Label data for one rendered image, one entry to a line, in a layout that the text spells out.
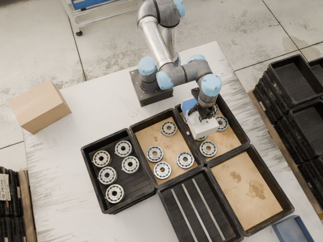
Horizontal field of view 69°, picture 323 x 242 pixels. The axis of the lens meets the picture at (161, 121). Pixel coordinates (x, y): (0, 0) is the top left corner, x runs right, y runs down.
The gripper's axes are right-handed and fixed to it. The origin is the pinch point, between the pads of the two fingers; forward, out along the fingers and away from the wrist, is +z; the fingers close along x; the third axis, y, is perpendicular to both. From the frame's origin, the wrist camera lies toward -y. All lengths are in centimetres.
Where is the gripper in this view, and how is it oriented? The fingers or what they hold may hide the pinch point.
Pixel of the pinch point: (199, 114)
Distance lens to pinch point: 124.1
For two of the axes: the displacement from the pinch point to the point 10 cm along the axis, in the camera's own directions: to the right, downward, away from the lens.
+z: 0.3, 3.8, 9.2
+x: 9.4, -3.2, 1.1
